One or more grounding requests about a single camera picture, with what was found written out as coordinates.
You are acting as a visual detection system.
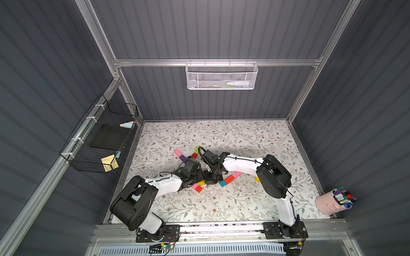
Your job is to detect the black wire basket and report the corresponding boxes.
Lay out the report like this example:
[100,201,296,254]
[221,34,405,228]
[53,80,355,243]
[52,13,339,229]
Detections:
[60,95,139,174]

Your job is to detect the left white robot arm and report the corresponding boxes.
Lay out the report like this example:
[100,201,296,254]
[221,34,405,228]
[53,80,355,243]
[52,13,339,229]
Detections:
[110,157,204,237]

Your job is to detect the yellow sticky note pad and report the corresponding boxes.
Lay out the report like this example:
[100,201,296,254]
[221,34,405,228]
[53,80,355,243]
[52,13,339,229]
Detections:
[101,155,119,172]

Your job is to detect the white bottle in basket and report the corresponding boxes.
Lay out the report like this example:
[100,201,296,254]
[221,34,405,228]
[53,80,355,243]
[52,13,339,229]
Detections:
[227,81,250,87]

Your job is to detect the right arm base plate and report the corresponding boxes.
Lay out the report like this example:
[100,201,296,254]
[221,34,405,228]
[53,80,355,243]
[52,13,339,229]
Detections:
[262,220,309,240]

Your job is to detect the purple block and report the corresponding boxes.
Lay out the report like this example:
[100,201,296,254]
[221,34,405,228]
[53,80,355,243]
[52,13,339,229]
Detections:
[179,155,187,163]

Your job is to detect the black pad in basket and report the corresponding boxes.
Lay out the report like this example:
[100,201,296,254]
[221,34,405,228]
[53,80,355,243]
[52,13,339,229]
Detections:
[90,124,131,150]

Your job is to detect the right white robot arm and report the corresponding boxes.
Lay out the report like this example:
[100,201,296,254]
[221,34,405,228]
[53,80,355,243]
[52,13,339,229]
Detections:
[198,147,300,229]

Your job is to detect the pink marker cup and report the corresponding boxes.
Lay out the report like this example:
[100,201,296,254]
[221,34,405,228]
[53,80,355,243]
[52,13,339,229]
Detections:
[316,187,357,215]

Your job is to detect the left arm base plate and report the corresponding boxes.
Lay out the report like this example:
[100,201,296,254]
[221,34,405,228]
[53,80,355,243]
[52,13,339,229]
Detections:
[136,224,180,243]

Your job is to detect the pastel eraser blocks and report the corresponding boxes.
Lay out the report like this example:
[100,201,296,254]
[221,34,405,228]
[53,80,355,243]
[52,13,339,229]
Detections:
[120,121,135,129]

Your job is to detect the small red cube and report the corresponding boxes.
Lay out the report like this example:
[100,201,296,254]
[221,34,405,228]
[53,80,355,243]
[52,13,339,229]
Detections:
[195,186,203,193]

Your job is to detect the white wire mesh basket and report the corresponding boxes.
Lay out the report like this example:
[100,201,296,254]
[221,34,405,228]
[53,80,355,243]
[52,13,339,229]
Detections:
[185,61,258,90]

